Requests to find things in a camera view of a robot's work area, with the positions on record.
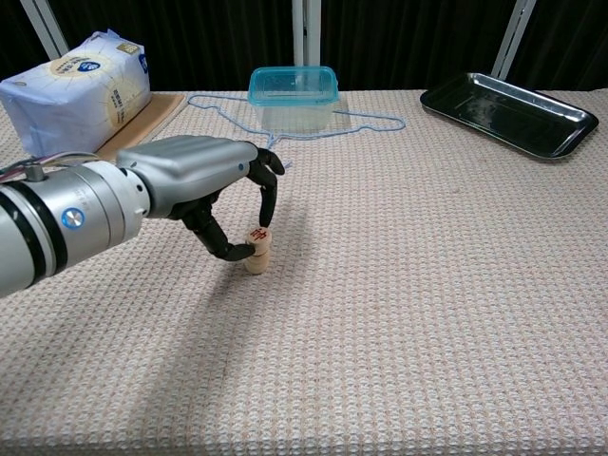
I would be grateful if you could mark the wooden piece black soldier glyph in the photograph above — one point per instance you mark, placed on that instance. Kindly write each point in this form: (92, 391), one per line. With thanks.
(264, 259)

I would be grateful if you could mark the white frame post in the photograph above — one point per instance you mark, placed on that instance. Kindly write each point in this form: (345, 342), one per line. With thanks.
(45, 28)
(513, 38)
(304, 33)

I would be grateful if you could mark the wooden piece red simple glyph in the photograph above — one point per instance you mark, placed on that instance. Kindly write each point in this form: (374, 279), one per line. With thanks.
(264, 253)

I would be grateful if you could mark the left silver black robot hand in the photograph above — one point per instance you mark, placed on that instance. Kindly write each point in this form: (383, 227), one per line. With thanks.
(185, 171)

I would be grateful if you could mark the wooden piece bold black glyph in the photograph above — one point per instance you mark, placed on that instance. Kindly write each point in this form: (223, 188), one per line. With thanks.
(261, 265)

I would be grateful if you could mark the light blue clothes hanger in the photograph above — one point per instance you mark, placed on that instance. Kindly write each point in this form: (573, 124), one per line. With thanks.
(271, 138)

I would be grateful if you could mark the flat wooden board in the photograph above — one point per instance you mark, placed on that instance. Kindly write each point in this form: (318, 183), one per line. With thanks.
(152, 119)

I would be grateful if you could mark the black metal tray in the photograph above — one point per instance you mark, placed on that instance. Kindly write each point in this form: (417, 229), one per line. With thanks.
(508, 114)

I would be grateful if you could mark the white flour bag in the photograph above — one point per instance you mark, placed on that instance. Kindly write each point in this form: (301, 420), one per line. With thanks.
(71, 95)

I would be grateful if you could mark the black curtain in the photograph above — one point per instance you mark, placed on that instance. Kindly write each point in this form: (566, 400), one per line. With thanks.
(190, 38)

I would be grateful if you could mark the wooden piece red dense glyph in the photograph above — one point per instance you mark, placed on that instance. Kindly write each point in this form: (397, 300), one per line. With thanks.
(259, 234)

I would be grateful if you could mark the wooden piece black crossed glyph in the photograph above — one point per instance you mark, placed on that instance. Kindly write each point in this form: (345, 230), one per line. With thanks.
(259, 271)

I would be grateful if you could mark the clear container blue lid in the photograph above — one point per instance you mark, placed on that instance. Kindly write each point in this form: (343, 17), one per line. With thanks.
(294, 95)

